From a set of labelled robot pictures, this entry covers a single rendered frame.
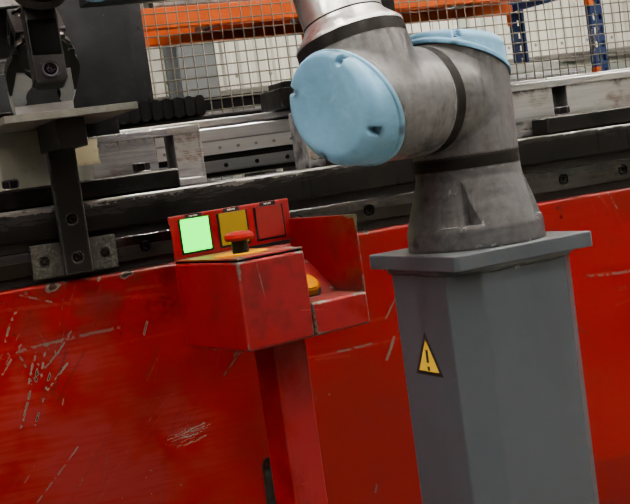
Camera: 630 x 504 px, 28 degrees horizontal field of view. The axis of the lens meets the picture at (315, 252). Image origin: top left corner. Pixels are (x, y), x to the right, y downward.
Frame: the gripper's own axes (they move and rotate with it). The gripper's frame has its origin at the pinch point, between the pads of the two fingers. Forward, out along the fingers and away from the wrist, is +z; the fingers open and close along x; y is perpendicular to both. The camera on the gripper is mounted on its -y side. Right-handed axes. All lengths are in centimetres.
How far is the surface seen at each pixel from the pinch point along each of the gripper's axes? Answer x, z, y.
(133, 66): -30, 30, 52
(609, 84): -104, 8, 1
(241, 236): -17.8, -3.7, -35.7
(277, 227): -27.7, 4.8, -26.1
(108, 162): -10.1, 10.1, -0.5
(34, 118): 4.6, -11.2, -15.3
